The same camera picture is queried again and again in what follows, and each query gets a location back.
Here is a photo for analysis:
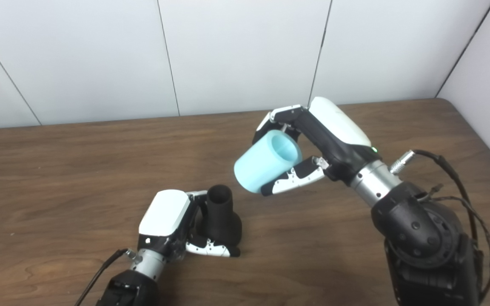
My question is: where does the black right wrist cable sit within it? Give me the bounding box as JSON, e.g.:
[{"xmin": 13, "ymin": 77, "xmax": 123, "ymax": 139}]
[{"xmin": 390, "ymin": 149, "xmax": 490, "ymax": 304}]

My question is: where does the black nozzle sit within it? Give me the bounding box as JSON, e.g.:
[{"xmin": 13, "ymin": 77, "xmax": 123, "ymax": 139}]
[{"xmin": 196, "ymin": 184, "xmax": 243, "ymax": 247}]

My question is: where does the white and black left hand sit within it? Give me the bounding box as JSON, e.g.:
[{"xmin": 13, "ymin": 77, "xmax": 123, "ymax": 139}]
[{"xmin": 138, "ymin": 189, "xmax": 241, "ymax": 261}]

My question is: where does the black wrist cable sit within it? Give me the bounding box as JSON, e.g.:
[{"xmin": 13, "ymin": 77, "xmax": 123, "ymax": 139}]
[
  {"xmin": 74, "ymin": 249, "xmax": 137, "ymax": 306},
  {"xmin": 390, "ymin": 149, "xmax": 490, "ymax": 304}
]

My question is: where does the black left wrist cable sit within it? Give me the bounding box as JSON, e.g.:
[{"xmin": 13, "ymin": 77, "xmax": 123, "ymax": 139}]
[{"xmin": 74, "ymin": 249, "xmax": 137, "ymax": 306}]

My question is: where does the light-blue hose piece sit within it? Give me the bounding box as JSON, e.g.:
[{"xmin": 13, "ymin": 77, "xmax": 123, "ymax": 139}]
[{"xmin": 234, "ymin": 130, "xmax": 303, "ymax": 194}]

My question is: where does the white and black right hand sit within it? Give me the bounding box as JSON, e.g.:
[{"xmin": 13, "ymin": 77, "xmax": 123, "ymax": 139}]
[{"xmin": 252, "ymin": 96, "xmax": 382, "ymax": 197}]

